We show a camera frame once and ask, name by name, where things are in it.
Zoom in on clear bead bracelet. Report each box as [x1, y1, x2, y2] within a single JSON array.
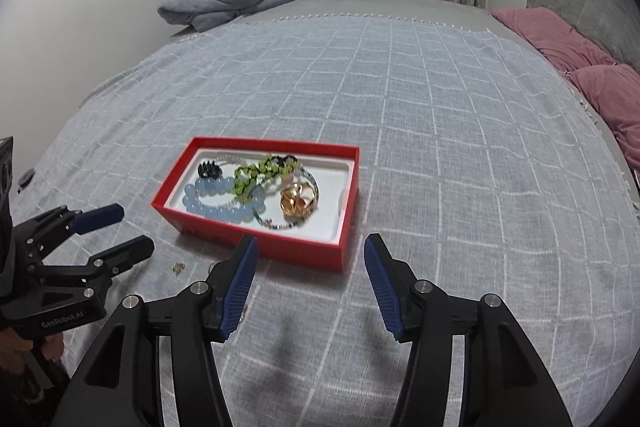
[[212, 151, 262, 166]]

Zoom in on thin teal bead bracelet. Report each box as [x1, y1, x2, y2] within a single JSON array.
[[252, 162, 321, 230]]

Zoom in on green bead bracelet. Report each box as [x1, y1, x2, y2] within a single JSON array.
[[232, 154, 301, 198]]

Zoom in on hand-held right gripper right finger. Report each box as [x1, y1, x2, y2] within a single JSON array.
[[363, 234, 576, 427]]

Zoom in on pink pillow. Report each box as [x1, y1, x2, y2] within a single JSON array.
[[567, 64, 640, 168], [490, 7, 621, 75]]

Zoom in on large blue bead bracelet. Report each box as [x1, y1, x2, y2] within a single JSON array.
[[182, 177, 268, 224]]

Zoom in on person's left hand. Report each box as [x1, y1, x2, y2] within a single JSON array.
[[0, 327, 63, 364]]

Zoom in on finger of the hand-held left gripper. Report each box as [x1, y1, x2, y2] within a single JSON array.
[[24, 203, 126, 259], [37, 235, 155, 294]]

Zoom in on rose gold ring ornament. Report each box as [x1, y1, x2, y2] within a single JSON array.
[[279, 181, 321, 220]]

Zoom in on red box with white insert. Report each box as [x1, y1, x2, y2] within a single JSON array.
[[150, 136, 361, 274]]

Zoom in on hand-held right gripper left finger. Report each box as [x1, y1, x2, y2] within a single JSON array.
[[52, 234, 260, 427]]

